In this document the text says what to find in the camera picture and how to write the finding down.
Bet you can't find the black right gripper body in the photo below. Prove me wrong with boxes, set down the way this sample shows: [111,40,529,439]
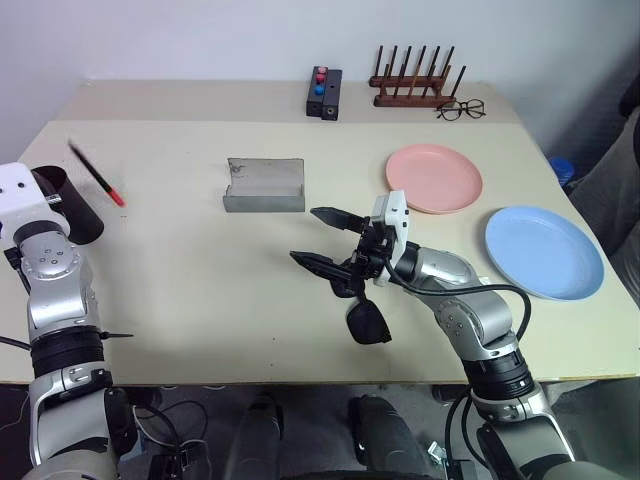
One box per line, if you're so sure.
[329,214,396,300]

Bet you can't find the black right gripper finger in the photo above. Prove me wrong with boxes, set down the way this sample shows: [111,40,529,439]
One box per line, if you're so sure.
[289,250,354,287]
[309,206,365,235]

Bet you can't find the black sunglasses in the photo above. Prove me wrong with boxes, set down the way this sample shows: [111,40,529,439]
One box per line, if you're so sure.
[345,287,394,347]

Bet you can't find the black marker with red cap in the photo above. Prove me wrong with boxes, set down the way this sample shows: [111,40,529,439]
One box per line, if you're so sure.
[67,140,127,208]

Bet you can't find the dark brown cup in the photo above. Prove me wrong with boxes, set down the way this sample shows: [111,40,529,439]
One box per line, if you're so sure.
[30,166,106,246]

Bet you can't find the grey open glasses case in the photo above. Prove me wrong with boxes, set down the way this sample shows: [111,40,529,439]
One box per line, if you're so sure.
[222,157,307,215]

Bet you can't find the pink plate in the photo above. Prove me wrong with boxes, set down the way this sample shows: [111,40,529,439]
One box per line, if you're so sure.
[384,143,485,217]

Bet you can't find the plain black box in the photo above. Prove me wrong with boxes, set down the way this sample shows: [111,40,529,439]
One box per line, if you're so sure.
[321,69,344,123]

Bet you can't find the black box with coloured buttons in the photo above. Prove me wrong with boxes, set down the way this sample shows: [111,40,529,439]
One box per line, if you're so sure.
[305,65,330,119]

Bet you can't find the brown wooden peg rack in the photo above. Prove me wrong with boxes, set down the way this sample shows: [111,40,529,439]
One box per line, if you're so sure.
[368,44,469,109]

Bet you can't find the black framed eyeglasses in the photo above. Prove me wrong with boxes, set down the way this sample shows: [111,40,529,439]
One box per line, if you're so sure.
[435,98,488,123]

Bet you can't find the blue plate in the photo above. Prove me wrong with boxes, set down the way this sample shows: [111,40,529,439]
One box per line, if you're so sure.
[483,204,606,304]

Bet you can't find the dark rounded shape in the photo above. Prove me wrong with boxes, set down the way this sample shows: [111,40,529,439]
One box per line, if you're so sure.
[347,393,431,480]

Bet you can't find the bystander in grey clothes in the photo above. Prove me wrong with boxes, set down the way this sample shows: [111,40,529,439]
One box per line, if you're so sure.
[564,79,640,281]

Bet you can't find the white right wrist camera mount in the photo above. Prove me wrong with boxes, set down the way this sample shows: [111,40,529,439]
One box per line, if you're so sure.
[372,189,412,287]

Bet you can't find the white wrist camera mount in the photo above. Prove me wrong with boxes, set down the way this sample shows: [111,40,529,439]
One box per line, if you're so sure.
[372,189,412,287]
[0,162,67,224]

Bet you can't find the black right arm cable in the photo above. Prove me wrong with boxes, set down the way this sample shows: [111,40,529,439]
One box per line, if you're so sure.
[382,259,532,351]

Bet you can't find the black floor cable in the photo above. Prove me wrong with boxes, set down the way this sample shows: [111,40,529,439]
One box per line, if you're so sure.
[132,397,211,451]

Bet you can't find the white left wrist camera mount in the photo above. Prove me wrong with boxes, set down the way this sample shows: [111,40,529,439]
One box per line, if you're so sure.
[0,162,67,224]

